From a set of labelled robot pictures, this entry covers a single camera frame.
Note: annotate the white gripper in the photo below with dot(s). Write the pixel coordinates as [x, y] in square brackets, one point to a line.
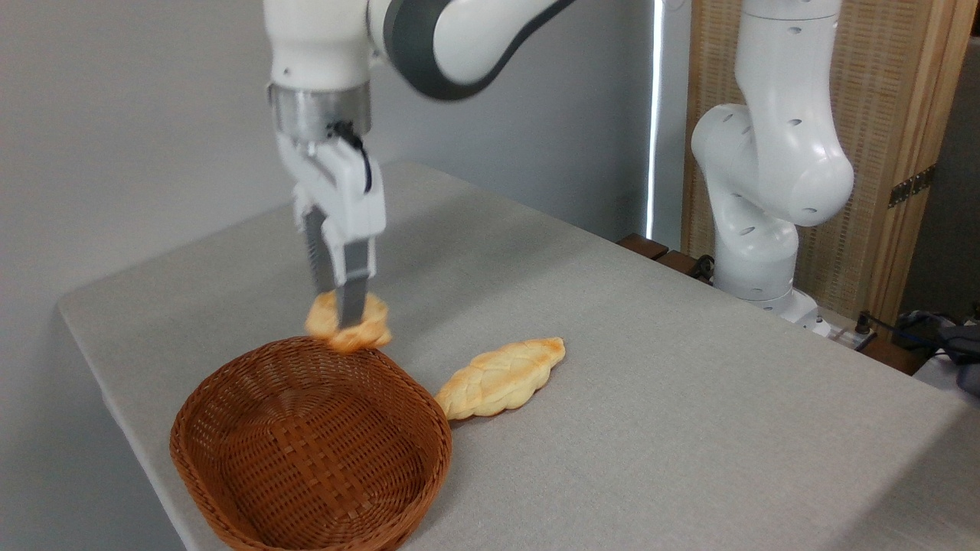
[348, 199]

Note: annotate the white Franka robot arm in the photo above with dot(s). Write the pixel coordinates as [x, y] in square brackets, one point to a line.
[773, 153]

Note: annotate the grey tablecloth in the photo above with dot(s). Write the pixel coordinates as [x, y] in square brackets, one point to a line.
[651, 428]

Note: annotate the metal screen hinge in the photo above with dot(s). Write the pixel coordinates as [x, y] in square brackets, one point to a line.
[911, 186]

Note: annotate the small round bread roll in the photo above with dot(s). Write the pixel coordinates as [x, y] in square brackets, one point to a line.
[375, 321]

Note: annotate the long braided bread loaf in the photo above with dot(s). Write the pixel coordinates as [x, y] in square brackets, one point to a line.
[501, 379]

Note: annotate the wooden bamboo folding screen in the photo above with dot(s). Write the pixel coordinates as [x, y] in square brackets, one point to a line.
[888, 92]

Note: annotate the brown woven wicker basket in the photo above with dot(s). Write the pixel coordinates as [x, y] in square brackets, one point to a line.
[306, 444]

